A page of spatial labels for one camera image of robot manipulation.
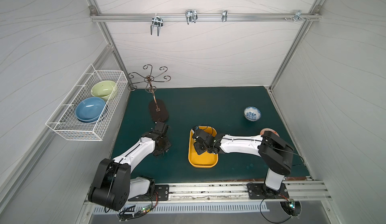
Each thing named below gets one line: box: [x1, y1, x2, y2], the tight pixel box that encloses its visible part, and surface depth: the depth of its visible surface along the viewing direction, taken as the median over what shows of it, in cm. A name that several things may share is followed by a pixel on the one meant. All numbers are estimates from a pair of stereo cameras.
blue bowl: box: [74, 96, 106, 124], surface depth 64 cm
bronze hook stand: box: [127, 63, 172, 123], surface depth 90 cm
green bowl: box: [90, 80, 117, 102], surface depth 73 cm
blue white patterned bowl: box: [243, 105, 262, 122], surface depth 104 cm
